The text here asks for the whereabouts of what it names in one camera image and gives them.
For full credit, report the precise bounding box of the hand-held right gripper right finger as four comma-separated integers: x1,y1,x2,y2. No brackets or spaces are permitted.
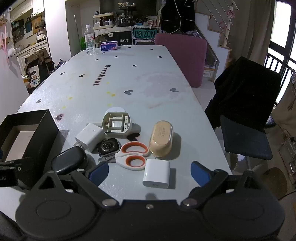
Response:
180,161,275,209

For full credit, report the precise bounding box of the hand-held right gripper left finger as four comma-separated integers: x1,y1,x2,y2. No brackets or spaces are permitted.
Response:
25,161,121,209

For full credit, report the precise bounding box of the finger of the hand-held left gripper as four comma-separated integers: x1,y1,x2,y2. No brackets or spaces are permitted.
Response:
0,171,19,188
0,158,31,173

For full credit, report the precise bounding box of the black smartwatch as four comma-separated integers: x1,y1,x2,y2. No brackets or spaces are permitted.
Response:
96,138,121,157

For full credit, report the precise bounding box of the black earbud case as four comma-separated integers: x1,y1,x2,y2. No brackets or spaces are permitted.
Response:
51,146,88,176

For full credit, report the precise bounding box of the orange white tape roll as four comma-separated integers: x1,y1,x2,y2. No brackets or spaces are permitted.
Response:
98,141,150,171

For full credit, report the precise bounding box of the white pronged charger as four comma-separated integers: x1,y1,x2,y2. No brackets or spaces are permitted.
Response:
73,123,106,153

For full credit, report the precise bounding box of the black cardboard box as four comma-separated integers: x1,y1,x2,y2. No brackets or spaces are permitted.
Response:
0,109,59,189

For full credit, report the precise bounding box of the beige oval case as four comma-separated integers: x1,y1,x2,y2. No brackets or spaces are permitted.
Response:
149,120,174,157

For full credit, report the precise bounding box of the white cube charger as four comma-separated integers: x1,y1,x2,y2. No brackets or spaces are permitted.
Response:
142,159,171,188

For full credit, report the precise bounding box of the beige round plastic housing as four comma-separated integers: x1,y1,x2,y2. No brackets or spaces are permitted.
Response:
102,111,133,139

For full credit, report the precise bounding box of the black office chair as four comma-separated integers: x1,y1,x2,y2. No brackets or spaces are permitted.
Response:
219,115,274,161

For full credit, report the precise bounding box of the round wooden stool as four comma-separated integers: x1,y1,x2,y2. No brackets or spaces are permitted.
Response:
263,167,289,200

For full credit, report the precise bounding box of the white cartoon tote bag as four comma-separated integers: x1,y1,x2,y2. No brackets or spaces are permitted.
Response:
23,62,42,90

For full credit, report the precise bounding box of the black cloth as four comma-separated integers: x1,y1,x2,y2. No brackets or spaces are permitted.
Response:
205,56,282,130

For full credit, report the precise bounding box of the brown jacket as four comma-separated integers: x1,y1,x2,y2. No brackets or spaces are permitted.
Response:
25,48,55,71

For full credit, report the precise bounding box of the pink chair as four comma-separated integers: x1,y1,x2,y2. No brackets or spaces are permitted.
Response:
154,33,207,88

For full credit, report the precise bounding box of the blue and pink tissue box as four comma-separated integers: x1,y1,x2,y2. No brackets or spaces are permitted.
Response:
100,42,119,52

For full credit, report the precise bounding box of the clear water bottle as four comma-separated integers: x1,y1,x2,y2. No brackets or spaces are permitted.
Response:
84,24,96,55

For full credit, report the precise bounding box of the white staircase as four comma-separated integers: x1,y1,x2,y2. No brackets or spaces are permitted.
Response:
195,11,232,82

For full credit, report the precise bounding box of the black balcony railing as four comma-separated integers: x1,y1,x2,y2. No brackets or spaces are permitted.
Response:
265,53,296,94

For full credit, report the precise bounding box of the kitchen shelf unit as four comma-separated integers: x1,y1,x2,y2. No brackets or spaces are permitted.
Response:
10,13,48,54

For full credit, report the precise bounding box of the black chalkboard panel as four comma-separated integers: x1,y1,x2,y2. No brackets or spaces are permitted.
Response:
94,31,132,46

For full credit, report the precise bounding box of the teal plate sign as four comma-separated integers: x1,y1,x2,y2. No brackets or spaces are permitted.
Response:
132,26,159,40

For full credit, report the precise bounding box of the white shelf rack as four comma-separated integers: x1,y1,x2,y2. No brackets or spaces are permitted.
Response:
92,13,116,30

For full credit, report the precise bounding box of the beige curtain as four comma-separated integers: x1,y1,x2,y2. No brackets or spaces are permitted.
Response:
239,0,276,64

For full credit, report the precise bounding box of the black jacket with white trim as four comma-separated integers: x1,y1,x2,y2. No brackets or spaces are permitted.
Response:
160,0,196,33

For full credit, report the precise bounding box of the black cosmetics rack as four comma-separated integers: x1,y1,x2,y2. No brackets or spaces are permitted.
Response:
117,2,139,26

